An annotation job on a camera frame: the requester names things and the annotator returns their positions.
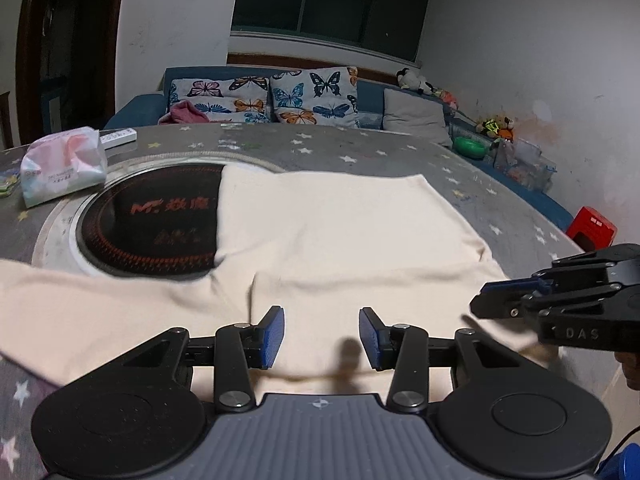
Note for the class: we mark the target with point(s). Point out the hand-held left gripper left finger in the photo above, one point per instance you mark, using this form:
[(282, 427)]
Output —
[(272, 337)]

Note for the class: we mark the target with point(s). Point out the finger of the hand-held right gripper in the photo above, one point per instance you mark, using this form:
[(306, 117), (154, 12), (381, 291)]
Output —
[(495, 306), (520, 286)]

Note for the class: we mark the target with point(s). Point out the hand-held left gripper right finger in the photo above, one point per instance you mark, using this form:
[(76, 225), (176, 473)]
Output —
[(370, 340)]

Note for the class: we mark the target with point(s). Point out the cream cloth garment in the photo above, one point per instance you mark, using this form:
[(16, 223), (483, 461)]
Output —
[(350, 240)]

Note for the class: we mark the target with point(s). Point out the red box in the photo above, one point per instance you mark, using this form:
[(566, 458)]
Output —
[(592, 227)]

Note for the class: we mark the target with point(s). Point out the clear plastic storage box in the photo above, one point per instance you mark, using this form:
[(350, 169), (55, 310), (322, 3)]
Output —
[(525, 165)]

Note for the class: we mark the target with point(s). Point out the green bowl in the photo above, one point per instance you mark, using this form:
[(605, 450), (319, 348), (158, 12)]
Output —
[(470, 146)]

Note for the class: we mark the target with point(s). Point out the orange tiger plush toy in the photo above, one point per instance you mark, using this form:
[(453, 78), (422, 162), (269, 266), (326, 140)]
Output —
[(506, 129)]

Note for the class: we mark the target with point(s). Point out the yellow and black plush toy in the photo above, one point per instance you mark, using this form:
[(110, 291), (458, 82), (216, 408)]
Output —
[(487, 126)]

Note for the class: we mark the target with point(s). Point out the round black induction cooktop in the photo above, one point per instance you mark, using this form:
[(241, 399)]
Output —
[(150, 220)]

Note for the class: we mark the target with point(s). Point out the plain grey pillow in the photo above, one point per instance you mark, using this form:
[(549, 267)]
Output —
[(415, 115)]

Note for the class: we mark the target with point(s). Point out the pink plush toy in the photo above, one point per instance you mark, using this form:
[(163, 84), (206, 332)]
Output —
[(445, 96)]

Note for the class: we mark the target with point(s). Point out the black and white plush toy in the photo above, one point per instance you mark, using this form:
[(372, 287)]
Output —
[(411, 80)]

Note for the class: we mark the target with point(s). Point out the blue sofa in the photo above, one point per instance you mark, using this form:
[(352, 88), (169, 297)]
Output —
[(370, 100)]

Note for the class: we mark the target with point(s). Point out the pink cloth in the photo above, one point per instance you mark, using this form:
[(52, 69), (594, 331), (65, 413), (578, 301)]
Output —
[(185, 112)]

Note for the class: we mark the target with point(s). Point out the square butterfly-print pillow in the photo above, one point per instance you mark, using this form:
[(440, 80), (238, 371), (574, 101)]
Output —
[(315, 95)]

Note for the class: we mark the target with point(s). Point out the white remote control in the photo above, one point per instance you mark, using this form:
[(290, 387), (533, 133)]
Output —
[(117, 137)]

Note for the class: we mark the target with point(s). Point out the wide butterfly-print pillow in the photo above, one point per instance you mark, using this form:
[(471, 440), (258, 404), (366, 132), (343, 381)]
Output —
[(215, 91)]

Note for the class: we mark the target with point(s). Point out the soft tissue pack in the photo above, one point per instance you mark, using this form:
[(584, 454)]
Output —
[(60, 170)]

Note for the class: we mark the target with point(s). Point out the colourful small packet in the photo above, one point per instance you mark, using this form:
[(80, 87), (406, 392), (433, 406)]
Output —
[(7, 182)]

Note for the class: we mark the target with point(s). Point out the dark window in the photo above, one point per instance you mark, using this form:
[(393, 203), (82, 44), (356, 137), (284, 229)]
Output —
[(330, 0)]

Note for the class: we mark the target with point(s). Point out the dark brown door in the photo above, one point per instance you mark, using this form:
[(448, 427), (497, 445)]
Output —
[(65, 50)]

